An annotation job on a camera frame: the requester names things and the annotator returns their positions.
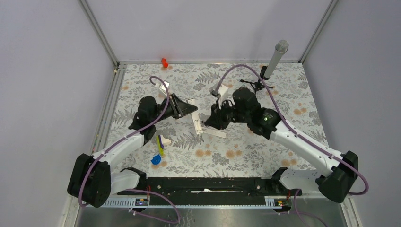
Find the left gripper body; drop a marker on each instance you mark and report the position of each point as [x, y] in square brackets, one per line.
[174, 109]

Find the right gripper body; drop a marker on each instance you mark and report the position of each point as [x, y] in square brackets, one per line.
[227, 114]

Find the white remote control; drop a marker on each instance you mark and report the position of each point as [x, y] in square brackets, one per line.
[197, 122]

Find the white remote battery cover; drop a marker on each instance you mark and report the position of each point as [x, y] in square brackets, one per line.
[214, 132]

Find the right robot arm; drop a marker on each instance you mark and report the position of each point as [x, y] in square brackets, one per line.
[337, 170]

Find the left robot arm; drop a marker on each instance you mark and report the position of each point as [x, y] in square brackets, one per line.
[92, 181]

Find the floral tablecloth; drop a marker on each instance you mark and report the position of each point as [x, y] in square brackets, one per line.
[240, 153]

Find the black microphone tripod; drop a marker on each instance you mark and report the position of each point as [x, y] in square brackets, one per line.
[257, 83]

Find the red toy block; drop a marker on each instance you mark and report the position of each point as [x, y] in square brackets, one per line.
[164, 63]

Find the grey microphone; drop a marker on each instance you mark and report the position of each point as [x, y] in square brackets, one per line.
[280, 49]

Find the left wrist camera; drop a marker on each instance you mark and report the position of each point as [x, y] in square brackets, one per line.
[163, 88]

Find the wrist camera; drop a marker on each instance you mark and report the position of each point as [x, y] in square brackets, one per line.
[219, 91]
[163, 88]

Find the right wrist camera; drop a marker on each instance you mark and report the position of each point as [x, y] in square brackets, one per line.
[219, 91]

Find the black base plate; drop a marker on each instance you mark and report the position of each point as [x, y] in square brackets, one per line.
[200, 191]

